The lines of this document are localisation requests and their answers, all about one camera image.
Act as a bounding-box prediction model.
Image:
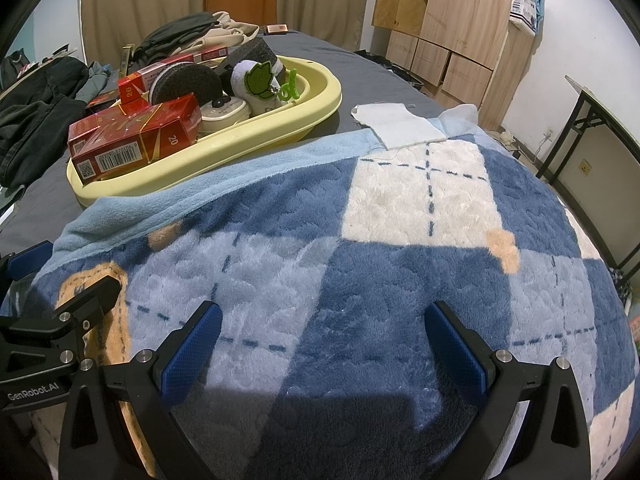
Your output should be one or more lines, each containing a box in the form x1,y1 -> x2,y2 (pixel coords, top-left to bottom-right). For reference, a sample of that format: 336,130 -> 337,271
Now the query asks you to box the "hanging white plastic bag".
508,0 -> 545,37

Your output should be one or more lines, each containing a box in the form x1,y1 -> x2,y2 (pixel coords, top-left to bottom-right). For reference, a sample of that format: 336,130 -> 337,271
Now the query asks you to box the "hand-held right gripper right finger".
424,301 -> 591,480

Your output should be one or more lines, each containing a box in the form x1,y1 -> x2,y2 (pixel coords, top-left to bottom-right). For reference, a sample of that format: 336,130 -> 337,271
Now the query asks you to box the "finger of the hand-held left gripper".
54,275 -> 123,333
0,241 -> 54,283

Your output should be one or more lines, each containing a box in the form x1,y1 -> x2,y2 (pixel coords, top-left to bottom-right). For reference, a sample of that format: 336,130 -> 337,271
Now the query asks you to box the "wooden wardrobe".
372,0 -> 551,132

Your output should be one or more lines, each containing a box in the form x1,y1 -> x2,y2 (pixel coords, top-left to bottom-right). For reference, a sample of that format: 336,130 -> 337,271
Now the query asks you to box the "round tin with black knob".
199,96 -> 252,134

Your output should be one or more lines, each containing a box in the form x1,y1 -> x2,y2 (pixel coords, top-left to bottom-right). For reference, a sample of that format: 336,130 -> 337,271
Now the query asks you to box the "black folding table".
536,74 -> 640,282

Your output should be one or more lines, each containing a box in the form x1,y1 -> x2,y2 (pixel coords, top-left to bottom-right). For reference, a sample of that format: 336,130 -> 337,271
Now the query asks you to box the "white cloth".
352,102 -> 449,150

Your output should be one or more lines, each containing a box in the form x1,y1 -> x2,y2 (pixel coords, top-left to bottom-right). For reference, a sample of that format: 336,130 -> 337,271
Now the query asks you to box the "beige clothing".
194,10 -> 262,55

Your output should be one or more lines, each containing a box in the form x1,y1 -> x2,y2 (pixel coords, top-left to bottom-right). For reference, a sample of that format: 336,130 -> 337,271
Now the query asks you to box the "green plastic clip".
277,67 -> 300,104

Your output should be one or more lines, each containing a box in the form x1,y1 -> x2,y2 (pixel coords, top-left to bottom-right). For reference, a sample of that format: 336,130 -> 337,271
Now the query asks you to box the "green leaf charm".
248,62 -> 279,97

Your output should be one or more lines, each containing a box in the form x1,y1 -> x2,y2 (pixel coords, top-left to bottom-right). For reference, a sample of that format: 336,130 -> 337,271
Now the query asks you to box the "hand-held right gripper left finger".
59,300 -> 223,480

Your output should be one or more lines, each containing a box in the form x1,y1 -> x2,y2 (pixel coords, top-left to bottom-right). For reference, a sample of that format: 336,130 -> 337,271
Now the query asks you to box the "blue plaid fleece blanket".
30,104 -> 635,480

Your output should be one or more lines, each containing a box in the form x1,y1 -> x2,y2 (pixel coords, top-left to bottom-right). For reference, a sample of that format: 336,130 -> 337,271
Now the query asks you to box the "black open suitcase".
354,48 -> 427,92

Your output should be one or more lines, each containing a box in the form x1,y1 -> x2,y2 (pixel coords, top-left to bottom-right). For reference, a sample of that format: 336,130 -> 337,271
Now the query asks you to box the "yellow plastic basin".
66,55 -> 343,209

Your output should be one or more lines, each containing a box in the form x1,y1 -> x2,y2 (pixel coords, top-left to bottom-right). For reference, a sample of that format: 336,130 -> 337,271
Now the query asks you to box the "black sponge cylinder white band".
149,58 -> 224,107

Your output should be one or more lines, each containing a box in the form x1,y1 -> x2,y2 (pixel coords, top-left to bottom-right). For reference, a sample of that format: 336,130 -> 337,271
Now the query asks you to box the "black sponge cylinder grey band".
219,39 -> 287,77

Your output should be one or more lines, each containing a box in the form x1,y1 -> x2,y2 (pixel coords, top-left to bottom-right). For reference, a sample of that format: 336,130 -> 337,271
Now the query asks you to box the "small dark red pack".
84,90 -> 122,116

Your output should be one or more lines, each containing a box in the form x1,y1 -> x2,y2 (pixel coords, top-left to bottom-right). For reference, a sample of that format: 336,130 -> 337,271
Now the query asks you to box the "red and silver box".
118,56 -> 200,106

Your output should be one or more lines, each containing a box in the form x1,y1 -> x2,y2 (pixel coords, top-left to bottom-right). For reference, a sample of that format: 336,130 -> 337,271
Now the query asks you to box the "black clothing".
0,56 -> 102,187

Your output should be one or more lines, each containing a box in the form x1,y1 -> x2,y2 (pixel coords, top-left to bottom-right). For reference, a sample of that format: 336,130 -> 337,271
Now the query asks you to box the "dark green jacket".
134,12 -> 222,57

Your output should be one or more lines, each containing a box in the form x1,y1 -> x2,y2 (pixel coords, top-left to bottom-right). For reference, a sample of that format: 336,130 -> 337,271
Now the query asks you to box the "pale purple plush pouch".
229,58 -> 287,117

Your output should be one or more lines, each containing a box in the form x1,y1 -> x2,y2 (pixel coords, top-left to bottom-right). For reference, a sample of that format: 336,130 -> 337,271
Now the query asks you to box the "grey bedsheet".
0,30 -> 468,263

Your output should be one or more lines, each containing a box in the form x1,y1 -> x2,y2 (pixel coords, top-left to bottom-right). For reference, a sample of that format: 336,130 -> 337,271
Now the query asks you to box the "beige curtain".
79,0 -> 374,65

